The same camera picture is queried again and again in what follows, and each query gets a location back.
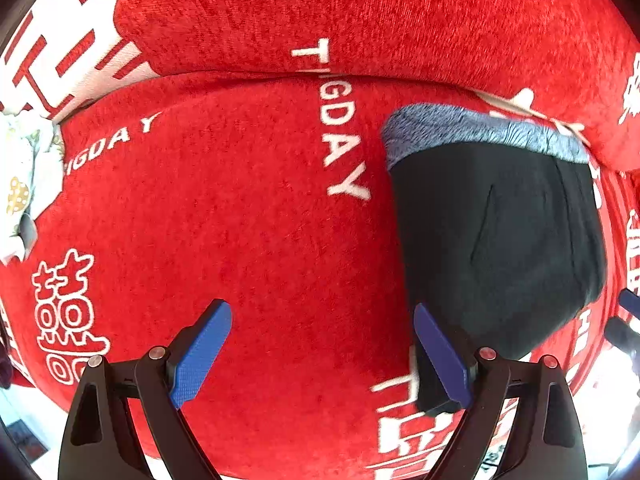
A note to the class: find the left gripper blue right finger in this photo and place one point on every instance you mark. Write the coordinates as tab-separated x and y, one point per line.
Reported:
545	440

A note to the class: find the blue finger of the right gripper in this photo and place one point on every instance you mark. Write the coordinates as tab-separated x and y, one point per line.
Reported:
629	301

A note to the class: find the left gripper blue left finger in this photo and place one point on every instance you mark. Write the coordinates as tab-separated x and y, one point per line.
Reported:
100	440

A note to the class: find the black pants with patterned trim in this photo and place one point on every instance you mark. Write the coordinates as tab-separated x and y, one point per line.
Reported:
498	223

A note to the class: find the red sofa back cushion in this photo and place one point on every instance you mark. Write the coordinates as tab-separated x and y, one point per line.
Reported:
578	57

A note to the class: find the white floral cloth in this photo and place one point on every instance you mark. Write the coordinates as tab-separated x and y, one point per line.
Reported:
32	170

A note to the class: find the red sofa seat cover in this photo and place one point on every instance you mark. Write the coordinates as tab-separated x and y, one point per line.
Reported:
275	196

